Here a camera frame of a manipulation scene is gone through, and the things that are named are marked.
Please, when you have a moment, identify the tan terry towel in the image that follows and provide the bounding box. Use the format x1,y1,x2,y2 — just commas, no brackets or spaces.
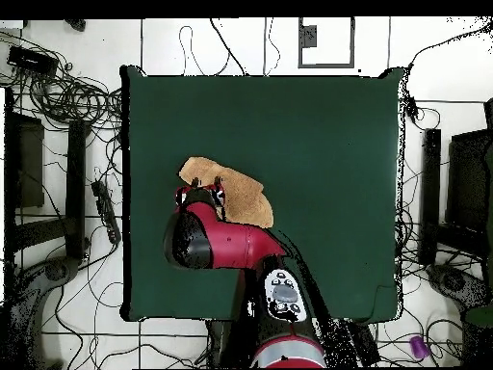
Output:
177,155,275,229

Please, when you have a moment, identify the black power strip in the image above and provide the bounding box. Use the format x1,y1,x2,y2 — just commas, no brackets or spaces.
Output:
90,179,122,246

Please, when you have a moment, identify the dark green tablecloth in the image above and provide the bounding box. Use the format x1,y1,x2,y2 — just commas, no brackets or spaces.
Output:
119,64,405,324

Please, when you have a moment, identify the grey stand base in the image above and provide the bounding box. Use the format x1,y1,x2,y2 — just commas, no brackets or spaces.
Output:
3,255,84,369
425,263,490,309

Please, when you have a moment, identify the small grey square plate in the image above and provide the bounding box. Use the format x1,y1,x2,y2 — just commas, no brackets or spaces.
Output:
299,24,318,48

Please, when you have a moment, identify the black rectangular box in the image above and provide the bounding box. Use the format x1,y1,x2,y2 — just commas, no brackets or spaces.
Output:
6,44,60,76

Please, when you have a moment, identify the black plug adapter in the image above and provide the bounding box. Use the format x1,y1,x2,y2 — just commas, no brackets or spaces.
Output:
403,95,420,124

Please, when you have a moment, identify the small purple object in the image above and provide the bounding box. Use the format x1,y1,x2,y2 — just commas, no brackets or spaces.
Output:
408,334,430,360

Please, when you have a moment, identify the green rounded object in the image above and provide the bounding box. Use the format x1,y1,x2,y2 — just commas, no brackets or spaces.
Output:
463,304,493,330

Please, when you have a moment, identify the black frame stand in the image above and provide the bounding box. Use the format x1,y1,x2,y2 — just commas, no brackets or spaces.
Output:
417,97,493,267
3,87,92,267

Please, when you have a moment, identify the black cable tangle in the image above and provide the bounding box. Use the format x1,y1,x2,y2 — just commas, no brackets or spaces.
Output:
0,30,124,132

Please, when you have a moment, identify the thick black cable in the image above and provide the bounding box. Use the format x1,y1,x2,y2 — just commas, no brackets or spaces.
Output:
208,16,247,77

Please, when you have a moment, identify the thin looped black cable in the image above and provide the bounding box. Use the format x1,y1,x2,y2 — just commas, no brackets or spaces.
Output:
177,24,232,77

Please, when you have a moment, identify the grey rectangular floor frame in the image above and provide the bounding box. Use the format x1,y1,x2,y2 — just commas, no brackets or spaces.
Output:
297,16,356,69

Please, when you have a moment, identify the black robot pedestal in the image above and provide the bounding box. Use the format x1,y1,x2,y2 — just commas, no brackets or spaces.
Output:
205,319,251,369

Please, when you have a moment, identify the long black cable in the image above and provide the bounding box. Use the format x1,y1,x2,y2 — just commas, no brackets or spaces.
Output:
405,18,493,72

